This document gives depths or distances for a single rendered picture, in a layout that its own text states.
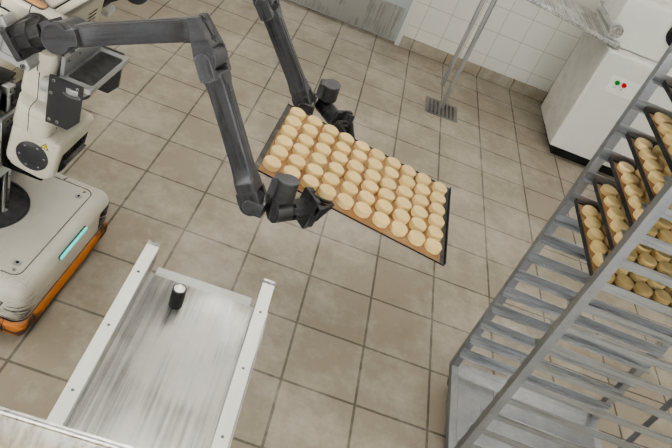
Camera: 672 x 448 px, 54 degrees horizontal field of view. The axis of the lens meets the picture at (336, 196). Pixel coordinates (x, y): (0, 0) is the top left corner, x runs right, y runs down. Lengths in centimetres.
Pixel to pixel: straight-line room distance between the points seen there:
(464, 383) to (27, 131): 181
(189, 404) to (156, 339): 17
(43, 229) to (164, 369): 117
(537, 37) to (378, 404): 368
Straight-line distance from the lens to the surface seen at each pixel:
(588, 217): 217
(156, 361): 148
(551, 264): 241
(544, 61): 570
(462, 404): 266
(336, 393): 264
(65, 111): 204
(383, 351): 285
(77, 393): 135
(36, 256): 243
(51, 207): 261
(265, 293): 158
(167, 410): 142
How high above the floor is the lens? 202
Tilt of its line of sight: 35 degrees down
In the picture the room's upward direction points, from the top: 23 degrees clockwise
